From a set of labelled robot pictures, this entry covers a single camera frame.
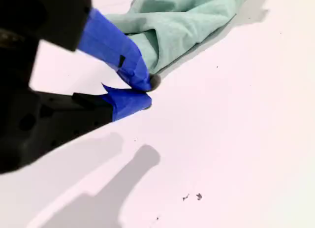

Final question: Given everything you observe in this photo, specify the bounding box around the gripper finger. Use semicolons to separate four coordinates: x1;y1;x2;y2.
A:
0;0;162;92
0;82;153;175

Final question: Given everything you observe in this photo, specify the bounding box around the pale green T-shirt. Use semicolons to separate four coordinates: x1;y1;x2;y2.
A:
104;0;251;75

